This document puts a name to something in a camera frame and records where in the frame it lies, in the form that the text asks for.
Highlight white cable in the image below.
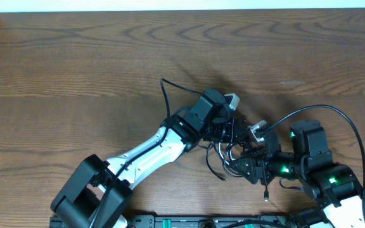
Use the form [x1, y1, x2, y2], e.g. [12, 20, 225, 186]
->
[217, 142, 234, 162]

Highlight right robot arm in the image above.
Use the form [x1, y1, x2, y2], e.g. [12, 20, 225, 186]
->
[228, 120, 365, 227]

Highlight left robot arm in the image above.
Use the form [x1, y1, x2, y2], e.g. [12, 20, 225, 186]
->
[50, 88, 240, 227]

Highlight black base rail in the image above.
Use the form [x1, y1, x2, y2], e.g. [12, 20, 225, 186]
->
[120, 213, 308, 228]

